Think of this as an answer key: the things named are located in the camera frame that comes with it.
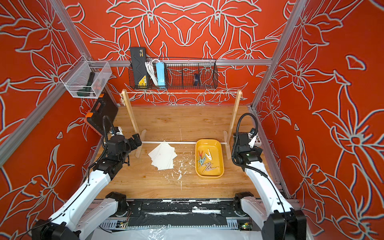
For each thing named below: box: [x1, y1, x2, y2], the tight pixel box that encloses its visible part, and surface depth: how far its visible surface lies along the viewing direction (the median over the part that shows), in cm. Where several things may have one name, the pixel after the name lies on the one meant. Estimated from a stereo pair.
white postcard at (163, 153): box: [148, 143, 178, 164], surface depth 95 cm
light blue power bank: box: [156, 62, 166, 89], surface depth 92 cm
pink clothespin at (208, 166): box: [202, 162, 213, 173], surface depth 87 cm
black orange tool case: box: [84, 93, 119, 136], surface depth 97 cm
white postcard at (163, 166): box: [151, 163, 174, 170], surface depth 90 cm
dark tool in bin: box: [76, 71, 95, 97], surface depth 83 cm
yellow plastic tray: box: [195, 139, 225, 178], surface depth 91 cm
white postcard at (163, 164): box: [151, 160, 174, 170], surface depth 91 cm
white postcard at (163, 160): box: [151, 154, 178, 167], surface depth 92 cm
